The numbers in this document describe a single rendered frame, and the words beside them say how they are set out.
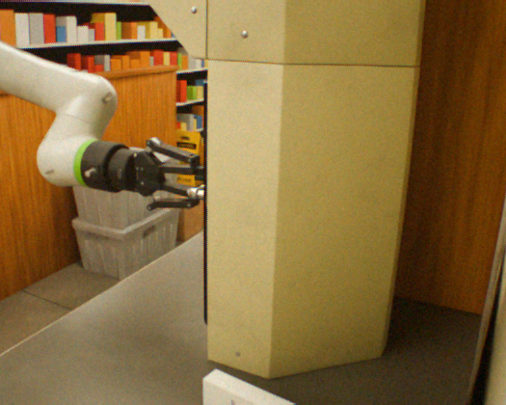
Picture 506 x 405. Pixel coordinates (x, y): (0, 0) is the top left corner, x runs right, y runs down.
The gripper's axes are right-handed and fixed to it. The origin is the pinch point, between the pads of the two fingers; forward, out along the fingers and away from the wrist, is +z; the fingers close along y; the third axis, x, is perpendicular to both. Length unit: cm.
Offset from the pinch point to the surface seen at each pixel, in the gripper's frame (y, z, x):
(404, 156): 8.4, 29.3, 2.9
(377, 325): -19.3, 28.5, 2.5
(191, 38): 23.8, 1.9, -11.1
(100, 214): -78, -161, 145
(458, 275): -18, 38, 27
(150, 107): -30, -191, 234
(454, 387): -25.9, 42.3, 0.8
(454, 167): 2.8, 34.6, 26.3
